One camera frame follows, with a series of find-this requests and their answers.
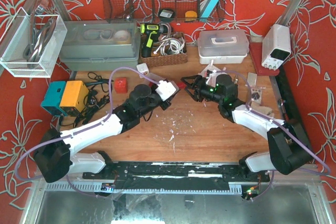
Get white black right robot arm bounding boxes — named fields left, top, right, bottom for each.
left=181, top=73, right=312, bottom=177

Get black tangled cables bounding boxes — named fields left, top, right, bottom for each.
left=58, top=71, right=116, bottom=130

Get black wire wall basket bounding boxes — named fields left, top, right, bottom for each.
left=103, top=0, right=225, bottom=23

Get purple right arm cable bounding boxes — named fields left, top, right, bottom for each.
left=215, top=69, right=331, bottom=176

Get brown wicker basket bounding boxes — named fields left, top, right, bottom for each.
left=139, top=45, right=188, bottom=68

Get white coiled cable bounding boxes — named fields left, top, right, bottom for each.
left=153, top=37, right=186, bottom=56

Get clear plastic spring tray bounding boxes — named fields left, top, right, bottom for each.
left=140, top=72, right=167, bottom=86

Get grey metal plate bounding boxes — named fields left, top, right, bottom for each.
left=245, top=72, right=258, bottom=88

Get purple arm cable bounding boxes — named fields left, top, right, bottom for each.
left=14, top=67, right=163, bottom=198
left=215, top=69, right=331, bottom=176

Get yellow tape measure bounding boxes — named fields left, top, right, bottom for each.
left=185, top=10, right=198, bottom=23

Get bagged timer switch module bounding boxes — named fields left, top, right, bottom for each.
left=247, top=86, right=266, bottom=105

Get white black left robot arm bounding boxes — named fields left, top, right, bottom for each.
left=33, top=81, right=179, bottom=183

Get white bench power supply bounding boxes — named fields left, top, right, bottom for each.
left=261, top=24, right=291, bottom=71

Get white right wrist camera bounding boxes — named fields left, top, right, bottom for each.
left=206, top=69, right=217, bottom=84

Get orange black handle screwdriver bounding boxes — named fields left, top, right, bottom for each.
left=234, top=75, right=239, bottom=84

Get grey slotted cable duct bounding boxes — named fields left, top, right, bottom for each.
left=44, top=180, right=243, bottom=196

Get red cube box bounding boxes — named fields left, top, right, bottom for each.
left=113, top=77, right=128, bottom=94

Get green black cordless drill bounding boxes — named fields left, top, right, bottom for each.
left=140, top=23, right=169, bottom=58

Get grey coiled hose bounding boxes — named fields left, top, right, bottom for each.
left=23, top=11, right=57, bottom=68

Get teal box device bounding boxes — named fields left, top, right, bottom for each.
left=40, top=81, right=66, bottom=116

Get white power adapter cube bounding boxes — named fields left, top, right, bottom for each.
left=136, top=63, right=149, bottom=75

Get orange soldering station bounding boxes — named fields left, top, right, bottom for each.
left=60, top=80, right=89, bottom=117

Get white clear lidded case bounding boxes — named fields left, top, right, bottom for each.
left=197, top=29, right=249, bottom=65

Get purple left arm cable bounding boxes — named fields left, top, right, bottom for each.
left=14, top=67, right=163, bottom=198

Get white peg base plate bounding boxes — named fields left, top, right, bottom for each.
left=199, top=60, right=226, bottom=77

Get blue white pack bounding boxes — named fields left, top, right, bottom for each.
left=200, top=0, right=219, bottom=22

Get grey plastic storage box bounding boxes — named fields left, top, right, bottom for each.
left=59, top=20, right=141, bottom=71

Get clear acrylic wall box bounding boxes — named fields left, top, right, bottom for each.
left=1, top=8, right=67, bottom=78

